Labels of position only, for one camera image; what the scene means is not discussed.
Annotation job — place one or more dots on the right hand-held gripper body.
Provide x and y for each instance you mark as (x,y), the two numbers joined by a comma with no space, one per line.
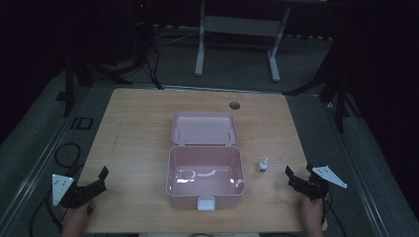
(317,187)

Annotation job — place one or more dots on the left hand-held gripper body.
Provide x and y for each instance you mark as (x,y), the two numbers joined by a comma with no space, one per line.
(67,194)

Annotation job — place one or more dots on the small white bottle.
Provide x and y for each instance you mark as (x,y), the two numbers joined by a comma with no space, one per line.
(263,165)

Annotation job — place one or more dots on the pink plastic storage box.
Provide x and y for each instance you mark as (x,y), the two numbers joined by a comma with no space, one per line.
(205,161)

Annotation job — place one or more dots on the person's left hand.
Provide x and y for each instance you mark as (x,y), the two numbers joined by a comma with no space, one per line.
(76,220)

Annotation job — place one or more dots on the person's right hand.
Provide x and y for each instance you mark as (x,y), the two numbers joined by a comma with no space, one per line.
(311,215)

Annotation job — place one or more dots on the black tripod stand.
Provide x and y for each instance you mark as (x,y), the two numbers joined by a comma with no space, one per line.
(82,74)
(336,85)

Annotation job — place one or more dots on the white metal desk frame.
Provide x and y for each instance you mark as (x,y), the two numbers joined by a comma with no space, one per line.
(242,26)

